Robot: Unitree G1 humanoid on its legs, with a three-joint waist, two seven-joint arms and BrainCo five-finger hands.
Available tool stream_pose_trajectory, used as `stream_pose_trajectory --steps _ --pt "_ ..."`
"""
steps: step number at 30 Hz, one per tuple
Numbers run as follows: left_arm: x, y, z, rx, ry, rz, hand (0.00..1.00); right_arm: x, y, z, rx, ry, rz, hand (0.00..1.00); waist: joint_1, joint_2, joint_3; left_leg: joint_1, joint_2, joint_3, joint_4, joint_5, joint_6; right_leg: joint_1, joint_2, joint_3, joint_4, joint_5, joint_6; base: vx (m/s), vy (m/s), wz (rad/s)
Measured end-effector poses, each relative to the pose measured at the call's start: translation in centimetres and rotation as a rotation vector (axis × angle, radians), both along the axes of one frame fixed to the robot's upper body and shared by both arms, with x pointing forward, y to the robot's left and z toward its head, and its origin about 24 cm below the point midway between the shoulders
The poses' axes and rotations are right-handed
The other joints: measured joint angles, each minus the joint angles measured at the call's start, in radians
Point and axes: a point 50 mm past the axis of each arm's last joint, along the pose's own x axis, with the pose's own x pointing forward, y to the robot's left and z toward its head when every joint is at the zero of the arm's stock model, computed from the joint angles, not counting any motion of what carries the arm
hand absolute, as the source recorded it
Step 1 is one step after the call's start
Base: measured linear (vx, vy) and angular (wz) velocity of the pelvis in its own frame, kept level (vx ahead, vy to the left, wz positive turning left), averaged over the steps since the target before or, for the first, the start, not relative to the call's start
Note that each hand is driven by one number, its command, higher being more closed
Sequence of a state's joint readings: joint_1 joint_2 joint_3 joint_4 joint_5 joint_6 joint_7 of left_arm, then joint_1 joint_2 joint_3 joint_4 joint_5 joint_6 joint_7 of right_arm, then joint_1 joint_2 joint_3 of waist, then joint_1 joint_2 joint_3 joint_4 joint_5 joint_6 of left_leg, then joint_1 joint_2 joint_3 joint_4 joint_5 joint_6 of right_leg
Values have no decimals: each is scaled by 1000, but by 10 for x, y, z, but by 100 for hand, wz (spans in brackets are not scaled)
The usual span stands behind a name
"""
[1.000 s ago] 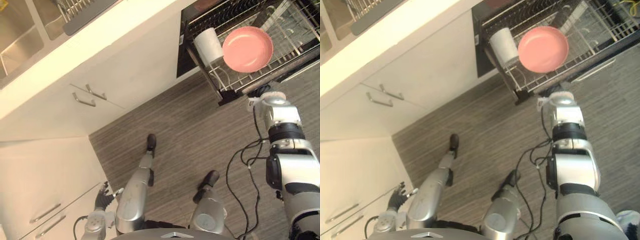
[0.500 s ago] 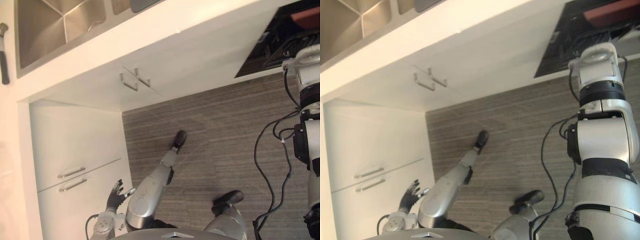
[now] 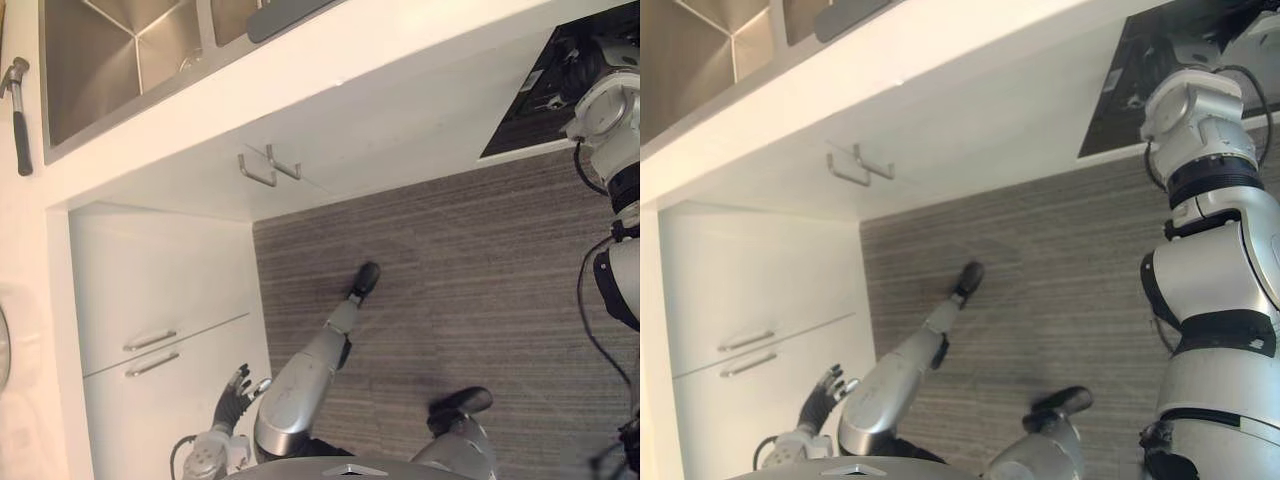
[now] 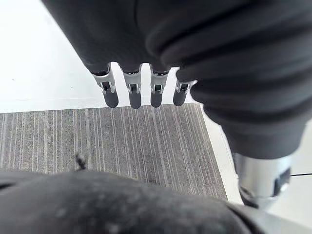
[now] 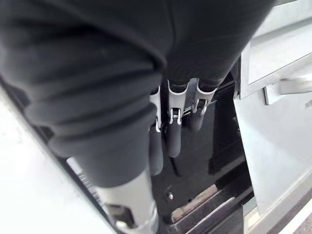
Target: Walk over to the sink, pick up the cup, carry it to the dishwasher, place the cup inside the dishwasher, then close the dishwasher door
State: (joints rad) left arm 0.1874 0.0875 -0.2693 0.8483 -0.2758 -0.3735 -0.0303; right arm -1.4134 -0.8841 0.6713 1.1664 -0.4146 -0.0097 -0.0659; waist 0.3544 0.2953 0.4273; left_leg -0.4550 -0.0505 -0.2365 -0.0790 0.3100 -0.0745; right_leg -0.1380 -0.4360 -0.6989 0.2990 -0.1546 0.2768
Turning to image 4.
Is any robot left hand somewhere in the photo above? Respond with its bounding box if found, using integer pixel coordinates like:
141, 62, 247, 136
41, 0, 312, 209

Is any grey striped floor mat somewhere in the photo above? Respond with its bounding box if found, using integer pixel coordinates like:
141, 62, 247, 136
0, 102, 229, 201

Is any robot dark left foot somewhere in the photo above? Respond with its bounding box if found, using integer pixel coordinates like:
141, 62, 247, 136
0, 170, 269, 234

